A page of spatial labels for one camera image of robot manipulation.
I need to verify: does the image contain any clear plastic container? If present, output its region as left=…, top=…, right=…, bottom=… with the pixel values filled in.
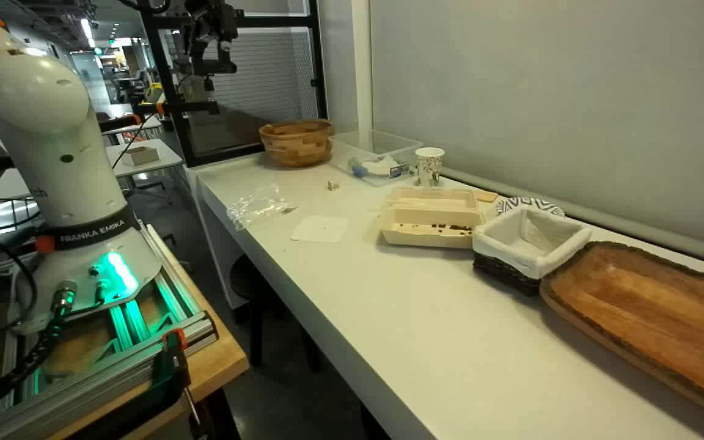
left=330, top=130, right=423, bottom=188

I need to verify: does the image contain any white paper napkin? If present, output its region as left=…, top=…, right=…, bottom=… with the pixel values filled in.
left=287, top=214, right=352, bottom=247

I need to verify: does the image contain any light wooden box tray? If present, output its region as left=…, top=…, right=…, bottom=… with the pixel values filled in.
left=379, top=185, right=501, bottom=251

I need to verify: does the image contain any patterned paper cup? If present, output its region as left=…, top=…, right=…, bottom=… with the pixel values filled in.
left=412, top=144, right=446, bottom=188

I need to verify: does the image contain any woven wooden bowl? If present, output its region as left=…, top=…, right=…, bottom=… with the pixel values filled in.
left=257, top=117, right=337, bottom=172

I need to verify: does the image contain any clear plastic bag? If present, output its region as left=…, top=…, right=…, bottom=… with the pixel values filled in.
left=225, top=183, right=298, bottom=231

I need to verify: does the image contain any black white patterned dish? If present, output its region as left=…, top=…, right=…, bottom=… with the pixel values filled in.
left=494, top=194, right=567, bottom=221

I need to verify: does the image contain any dark basket with white liner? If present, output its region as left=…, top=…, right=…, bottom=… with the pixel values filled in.
left=468, top=203, right=594, bottom=298

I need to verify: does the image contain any wooden base board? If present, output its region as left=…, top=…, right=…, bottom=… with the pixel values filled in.
left=44, top=236, right=252, bottom=440

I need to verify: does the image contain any small white side table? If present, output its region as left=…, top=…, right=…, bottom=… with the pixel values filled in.
left=104, top=138, right=185, bottom=182

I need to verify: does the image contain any black orange bar clamp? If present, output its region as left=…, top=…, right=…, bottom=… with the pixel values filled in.
left=148, top=328, right=207, bottom=436

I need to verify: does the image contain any brown wooden serving tray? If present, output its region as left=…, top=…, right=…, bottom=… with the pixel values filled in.
left=538, top=239, right=704, bottom=430

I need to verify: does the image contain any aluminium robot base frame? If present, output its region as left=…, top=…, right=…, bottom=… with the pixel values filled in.
left=0, top=222, right=218, bottom=440

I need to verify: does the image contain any black camera on stand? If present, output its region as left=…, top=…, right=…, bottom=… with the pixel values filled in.
left=172, top=0, right=245, bottom=80

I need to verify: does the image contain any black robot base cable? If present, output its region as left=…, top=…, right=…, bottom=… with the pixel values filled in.
left=0, top=280, right=77, bottom=410

